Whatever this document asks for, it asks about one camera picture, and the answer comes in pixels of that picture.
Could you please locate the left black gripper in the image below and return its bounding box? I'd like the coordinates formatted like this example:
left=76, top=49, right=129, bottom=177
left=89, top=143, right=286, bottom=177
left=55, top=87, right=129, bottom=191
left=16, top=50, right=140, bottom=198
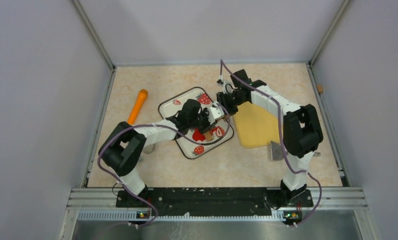
left=188, top=108, right=218, bottom=136

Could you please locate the red dough disc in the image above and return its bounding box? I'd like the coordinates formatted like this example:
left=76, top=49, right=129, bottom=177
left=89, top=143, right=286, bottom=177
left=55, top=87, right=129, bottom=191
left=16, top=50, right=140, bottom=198
left=192, top=128, right=216, bottom=142

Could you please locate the wooden double-ended rolling pin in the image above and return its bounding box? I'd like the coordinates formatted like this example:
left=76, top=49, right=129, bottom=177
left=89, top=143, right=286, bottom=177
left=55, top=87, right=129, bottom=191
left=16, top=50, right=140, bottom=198
left=203, top=115, right=227, bottom=142

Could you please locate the strawberry print white tray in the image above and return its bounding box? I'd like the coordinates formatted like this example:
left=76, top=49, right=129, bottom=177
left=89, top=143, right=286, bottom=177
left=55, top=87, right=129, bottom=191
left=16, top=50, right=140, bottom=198
left=158, top=86, right=234, bottom=160

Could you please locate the metal ring cutter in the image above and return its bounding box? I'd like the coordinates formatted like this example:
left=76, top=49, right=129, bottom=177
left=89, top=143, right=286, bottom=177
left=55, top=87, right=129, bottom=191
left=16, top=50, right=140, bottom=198
left=143, top=144, right=156, bottom=155

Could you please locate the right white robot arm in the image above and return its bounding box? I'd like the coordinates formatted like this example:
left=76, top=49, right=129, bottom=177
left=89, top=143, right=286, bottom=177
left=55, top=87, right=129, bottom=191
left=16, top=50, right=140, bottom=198
left=217, top=69, right=323, bottom=206

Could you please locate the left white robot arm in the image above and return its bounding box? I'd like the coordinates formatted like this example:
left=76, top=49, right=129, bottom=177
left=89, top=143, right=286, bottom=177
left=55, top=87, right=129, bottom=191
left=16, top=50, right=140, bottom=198
left=98, top=99, right=225, bottom=207

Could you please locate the yellow plastic tray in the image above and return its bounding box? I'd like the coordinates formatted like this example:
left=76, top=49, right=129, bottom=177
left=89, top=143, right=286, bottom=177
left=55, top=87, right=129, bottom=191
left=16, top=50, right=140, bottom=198
left=233, top=102, right=280, bottom=149

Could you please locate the orange toy carrot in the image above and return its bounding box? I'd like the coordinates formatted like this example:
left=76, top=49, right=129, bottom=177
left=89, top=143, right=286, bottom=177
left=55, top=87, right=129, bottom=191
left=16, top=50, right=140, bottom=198
left=127, top=89, right=148, bottom=125

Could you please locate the small wooden peg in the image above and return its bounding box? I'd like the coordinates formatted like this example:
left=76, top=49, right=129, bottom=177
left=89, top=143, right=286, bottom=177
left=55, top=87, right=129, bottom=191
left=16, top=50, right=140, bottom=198
left=316, top=84, right=324, bottom=94

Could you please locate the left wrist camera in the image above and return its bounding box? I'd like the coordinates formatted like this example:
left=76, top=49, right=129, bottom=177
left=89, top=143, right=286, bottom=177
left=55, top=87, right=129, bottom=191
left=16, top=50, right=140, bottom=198
left=208, top=101, right=226, bottom=125

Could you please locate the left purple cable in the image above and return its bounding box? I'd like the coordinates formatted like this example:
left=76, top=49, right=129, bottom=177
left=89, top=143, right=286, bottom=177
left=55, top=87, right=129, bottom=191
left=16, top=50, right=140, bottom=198
left=97, top=102, right=232, bottom=229

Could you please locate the purple cable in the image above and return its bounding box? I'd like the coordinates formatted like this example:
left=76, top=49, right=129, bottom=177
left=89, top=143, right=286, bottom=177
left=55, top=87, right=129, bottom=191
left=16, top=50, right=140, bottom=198
left=218, top=59, right=323, bottom=229
left=97, top=102, right=232, bottom=229

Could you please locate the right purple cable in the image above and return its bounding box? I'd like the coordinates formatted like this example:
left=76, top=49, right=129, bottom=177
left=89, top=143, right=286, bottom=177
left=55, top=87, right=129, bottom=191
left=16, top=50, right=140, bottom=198
left=218, top=59, right=323, bottom=229

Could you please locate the metal spatula wooden handle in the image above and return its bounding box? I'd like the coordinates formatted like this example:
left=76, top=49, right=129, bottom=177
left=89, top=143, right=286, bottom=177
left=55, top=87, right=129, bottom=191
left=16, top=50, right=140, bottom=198
left=269, top=141, right=321, bottom=163

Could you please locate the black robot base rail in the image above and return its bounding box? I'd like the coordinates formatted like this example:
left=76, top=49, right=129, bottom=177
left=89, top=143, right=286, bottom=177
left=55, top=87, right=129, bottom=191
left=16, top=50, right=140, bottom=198
left=116, top=187, right=314, bottom=217

